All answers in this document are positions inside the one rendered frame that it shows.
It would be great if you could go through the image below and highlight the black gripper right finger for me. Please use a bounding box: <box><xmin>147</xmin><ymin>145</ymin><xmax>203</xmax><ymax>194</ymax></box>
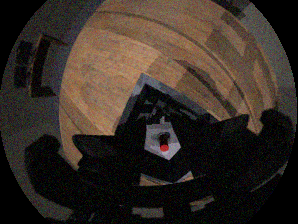
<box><xmin>170</xmin><ymin>113</ymin><xmax>250</xmax><ymax>179</ymax></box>

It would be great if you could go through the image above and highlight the dark grey open box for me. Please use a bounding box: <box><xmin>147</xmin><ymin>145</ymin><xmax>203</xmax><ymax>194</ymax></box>
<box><xmin>114</xmin><ymin>73</ymin><xmax>220</xmax><ymax>185</ymax></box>

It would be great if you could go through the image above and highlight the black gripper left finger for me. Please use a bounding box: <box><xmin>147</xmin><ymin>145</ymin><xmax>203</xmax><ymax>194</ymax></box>
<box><xmin>72</xmin><ymin>116</ymin><xmax>146</xmax><ymax>185</ymax></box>

